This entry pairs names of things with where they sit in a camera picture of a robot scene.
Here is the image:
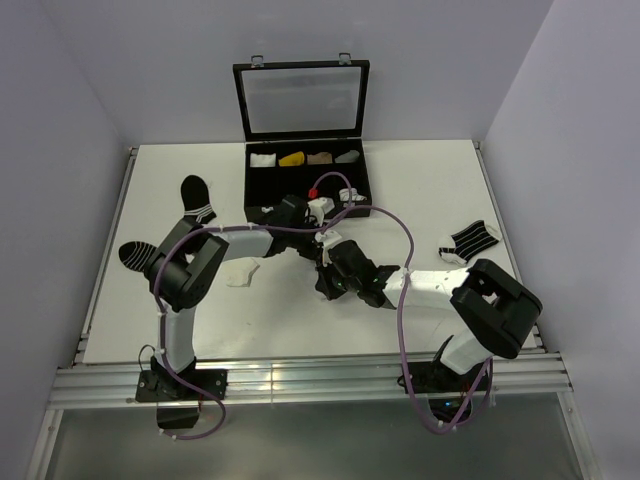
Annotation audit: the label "white sock with black lines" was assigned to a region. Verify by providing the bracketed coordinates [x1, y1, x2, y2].
[339, 187, 367, 204]

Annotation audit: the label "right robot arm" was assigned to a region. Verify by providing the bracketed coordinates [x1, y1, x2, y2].
[315, 234, 543, 394]

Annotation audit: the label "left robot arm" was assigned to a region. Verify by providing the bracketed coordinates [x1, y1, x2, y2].
[136, 195, 334, 403]

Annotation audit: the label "yellow rolled sock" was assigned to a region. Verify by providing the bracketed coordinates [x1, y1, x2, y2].
[278, 151, 305, 167]

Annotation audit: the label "tan rolled sock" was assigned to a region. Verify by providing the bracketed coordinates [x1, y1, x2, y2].
[307, 152, 333, 165]

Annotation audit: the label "white rolled sock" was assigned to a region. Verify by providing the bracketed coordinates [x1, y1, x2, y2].
[249, 153, 277, 168]

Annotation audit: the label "grey rolled sock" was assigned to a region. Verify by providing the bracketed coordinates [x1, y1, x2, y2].
[334, 150, 360, 164]

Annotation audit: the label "cream sock with black stripes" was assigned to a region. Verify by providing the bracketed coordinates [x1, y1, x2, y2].
[221, 258, 260, 288]

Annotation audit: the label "black storage box with lid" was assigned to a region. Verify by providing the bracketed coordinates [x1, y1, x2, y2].
[232, 53, 372, 220]

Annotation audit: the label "black sock white vertical stripes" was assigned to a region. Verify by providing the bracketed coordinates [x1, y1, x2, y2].
[437, 220, 502, 266]

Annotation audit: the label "black sock with white stripes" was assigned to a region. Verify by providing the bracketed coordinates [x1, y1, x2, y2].
[180, 175, 217, 224]

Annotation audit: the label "black white horizontal striped sock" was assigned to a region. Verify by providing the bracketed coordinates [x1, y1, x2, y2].
[118, 241, 156, 272]

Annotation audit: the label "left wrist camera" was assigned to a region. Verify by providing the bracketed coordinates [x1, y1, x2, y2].
[307, 188, 335, 223]

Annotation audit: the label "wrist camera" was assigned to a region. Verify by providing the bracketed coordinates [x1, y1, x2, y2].
[315, 229, 344, 255]
[307, 188, 335, 223]

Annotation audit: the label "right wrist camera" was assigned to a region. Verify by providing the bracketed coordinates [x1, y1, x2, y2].
[315, 229, 344, 255]

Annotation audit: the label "aluminium frame rail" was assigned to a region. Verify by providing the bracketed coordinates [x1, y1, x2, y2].
[47, 351, 573, 410]

